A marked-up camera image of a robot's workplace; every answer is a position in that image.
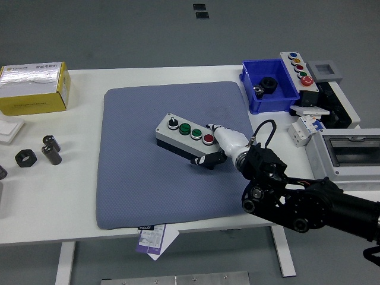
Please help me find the grey metal base plate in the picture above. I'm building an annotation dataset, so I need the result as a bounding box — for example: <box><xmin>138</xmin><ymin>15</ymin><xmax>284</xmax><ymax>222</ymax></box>
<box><xmin>100</xmin><ymin>270</ymin><xmax>251</xmax><ymax>285</ymax></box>

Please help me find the white distribution box with window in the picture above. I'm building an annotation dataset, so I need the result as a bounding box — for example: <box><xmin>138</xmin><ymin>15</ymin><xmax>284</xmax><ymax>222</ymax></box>
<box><xmin>305</xmin><ymin>128</ymin><xmax>380</xmax><ymax>191</ymax></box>

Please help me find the grey square frame box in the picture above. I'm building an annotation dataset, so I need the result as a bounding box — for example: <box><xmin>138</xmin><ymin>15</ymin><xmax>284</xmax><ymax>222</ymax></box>
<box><xmin>306</xmin><ymin>60</ymin><xmax>344</xmax><ymax>84</ymax></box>

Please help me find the white five-button control box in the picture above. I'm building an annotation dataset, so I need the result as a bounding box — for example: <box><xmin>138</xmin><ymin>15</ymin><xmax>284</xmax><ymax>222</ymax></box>
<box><xmin>280</xmin><ymin>51</ymin><xmax>321</xmax><ymax>107</ymax></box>

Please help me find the black and white rail device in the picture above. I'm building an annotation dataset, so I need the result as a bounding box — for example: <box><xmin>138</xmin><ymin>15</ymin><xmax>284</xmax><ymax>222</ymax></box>
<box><xmin>316</xmin><ymin>80</ymin><xmax>362</xmax><ymax>129</ymax></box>

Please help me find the purple and white mat label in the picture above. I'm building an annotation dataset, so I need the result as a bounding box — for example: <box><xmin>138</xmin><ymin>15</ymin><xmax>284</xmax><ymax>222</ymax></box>
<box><xmin>135</xmin><ymin>224</ymin><xmax>167</xmax><ymax>255</ymax></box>

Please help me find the blue-grey table mat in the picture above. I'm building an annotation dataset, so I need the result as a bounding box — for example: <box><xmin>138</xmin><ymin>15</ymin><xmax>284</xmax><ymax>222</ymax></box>
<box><xmin>95</xmin><ymin>81</ymin><xmax>257</xmax><ymax>230</ymax></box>

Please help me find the white circuit breaker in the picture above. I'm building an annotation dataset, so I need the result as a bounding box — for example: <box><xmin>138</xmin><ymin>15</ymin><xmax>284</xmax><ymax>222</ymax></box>
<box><xmin>289</xmin><ymin>114</ymin><xmax>324</xmax><ymax>148</ymax></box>

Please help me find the yellow cardboard box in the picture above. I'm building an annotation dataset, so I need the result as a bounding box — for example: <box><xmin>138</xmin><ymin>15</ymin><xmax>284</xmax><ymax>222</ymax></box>
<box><xmin>0</xmin><ymin>61</ymin><xmax>72</xmax><ymax>116</ymax></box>

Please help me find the black hex nut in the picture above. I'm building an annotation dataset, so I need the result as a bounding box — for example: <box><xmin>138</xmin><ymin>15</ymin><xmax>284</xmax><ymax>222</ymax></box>
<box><xmin>14</xmin><ymin>149</ymin><xmax>38</xmax><ymax>169</ymax></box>
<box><xmin>259</xmin><ymin>77</ymin><xmax>278</xmax><ymax>94</ymax></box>

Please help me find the metal bevel gear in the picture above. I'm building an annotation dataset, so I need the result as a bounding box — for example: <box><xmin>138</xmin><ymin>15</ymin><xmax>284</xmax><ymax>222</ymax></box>
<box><xmin>252</xmin><ymin>84</ymin><xmax>267</xmax><ymax>100</ymax></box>

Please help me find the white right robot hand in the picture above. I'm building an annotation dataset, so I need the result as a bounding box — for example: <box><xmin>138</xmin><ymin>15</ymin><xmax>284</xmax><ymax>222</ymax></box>
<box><xmin>189</xmin><ymin>123</ymin><xmax>249</xmax><ymax>170</ymax></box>

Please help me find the grey four-button control box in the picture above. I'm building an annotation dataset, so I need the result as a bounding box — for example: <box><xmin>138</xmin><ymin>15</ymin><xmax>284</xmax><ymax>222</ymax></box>
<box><xmin>155</xmin><ymin>112</ymin><xmax>222</xmax><ymax>158</ymax></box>

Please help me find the blue plastic bin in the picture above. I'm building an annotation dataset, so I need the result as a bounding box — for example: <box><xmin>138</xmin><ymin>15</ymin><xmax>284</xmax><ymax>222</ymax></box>
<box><xmin>239</xmin><ymin>58</ymin><xmax>300</xmax><ymax>115</ymax></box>

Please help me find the white wall switch plate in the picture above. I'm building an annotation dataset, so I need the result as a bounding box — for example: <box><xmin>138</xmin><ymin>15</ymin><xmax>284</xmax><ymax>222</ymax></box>
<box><xmin>289</xmin><ymin>104</ymin><xmax>331</xmax><ymax>117</ymax></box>

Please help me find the white table leg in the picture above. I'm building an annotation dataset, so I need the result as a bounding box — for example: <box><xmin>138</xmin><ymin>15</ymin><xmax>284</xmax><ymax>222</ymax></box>
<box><xmin>270</xmin><ymin>225</ymin><xmax>297</xmax><ymax>278</ymax></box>
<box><xmin>55</xmin><ymin>240</ymin><xmax>77</xmax><ymax>285</ymax></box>

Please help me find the white card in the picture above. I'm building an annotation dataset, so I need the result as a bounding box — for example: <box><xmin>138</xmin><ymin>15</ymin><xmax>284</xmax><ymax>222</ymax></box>
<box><xmin>147</xmin><ymin>228</ymin><xmax>181</xmax><ymax>261</ymax></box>

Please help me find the white foam tray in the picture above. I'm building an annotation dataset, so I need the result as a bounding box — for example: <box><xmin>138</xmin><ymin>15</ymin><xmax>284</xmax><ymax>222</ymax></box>
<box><xmin>0</xmin><ymin>116</ymin><xmax>25</xmax><ymax>145</ymax></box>

